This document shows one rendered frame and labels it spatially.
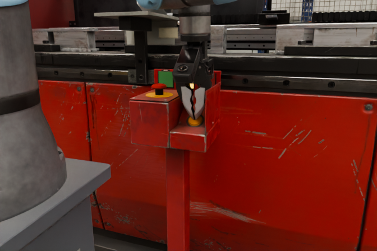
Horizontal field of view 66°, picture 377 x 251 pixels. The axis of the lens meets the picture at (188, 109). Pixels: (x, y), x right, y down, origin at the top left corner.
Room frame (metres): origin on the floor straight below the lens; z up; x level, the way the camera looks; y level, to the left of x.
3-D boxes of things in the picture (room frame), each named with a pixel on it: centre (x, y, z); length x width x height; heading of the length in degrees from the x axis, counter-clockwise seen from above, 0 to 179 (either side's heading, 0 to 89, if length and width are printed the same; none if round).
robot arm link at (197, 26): (0.73, -0.01, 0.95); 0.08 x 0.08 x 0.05
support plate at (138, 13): (1.01, 0.15, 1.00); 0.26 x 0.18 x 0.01; 161
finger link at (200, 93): (0.74, -0.04, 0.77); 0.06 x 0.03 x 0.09; 162
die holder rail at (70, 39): (1.32, 0.63, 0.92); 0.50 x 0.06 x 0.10; 71
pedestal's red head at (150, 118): (0.75, 0.03, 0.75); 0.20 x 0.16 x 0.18; 72
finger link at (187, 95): (0.75, -0.01, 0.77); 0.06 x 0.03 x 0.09; 162
